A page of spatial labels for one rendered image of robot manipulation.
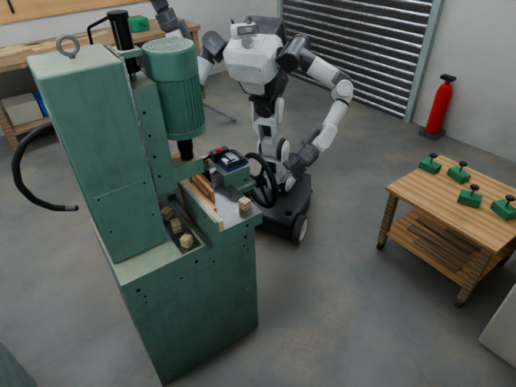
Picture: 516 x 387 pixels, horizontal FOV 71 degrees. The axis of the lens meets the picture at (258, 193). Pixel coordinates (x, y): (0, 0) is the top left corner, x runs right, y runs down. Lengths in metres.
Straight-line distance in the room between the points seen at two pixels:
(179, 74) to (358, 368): 1.63
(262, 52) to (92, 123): 0.91
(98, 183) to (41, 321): 1.42
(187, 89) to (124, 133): 0.25
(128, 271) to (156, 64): 0.74
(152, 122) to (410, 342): 1.73
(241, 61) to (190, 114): 0.60
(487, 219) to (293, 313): 1.17
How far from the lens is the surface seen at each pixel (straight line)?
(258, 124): 2.17
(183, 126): 1.30
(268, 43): 1.82
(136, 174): 1.28
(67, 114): 1.14
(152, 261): 1.45
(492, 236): 2.16
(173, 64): 1.22
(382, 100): 4.35
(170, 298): 1.56
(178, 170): 1.43
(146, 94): 1.23
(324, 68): 1.75
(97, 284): 2.56
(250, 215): 1.41
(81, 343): 2.34
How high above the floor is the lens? 1.84
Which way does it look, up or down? 38 degrees down
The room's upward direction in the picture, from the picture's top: 2 degrees counter-clockwise
